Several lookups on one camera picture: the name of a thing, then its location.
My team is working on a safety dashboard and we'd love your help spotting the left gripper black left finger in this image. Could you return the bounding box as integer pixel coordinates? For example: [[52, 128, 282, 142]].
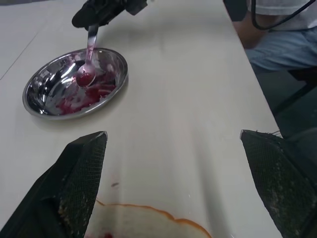
[[0, 130, 109, 238]]

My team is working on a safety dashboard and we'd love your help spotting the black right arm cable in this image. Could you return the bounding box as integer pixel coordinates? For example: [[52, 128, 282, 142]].
[[249, 0, 314, 31]]

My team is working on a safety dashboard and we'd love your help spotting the person in blue jeans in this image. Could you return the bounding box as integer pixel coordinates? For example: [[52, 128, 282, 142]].
[[247, 0, 317, 74]]

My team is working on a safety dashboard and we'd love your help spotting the white bread slice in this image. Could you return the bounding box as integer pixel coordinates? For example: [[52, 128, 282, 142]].
[[84, 199, 212, 238]]

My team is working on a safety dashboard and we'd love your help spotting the black chair frame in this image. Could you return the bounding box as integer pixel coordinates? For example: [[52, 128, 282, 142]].
[[271, 66, 317, 117]]

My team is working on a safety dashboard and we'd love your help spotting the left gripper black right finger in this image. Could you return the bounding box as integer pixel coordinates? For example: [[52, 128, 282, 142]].
[[239, 128, 317, 238]]

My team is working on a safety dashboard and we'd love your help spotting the small metal spoon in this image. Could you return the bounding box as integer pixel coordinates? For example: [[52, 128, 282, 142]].
[[76, 24, 100, 89]]

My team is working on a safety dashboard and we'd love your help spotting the round steel plate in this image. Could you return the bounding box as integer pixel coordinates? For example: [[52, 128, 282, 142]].
[[22, 48, 129, 121]]

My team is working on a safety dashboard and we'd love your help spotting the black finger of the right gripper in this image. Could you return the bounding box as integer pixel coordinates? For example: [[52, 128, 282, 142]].
[[71, 0, 107, 27], [81, 0, 129, 31]]

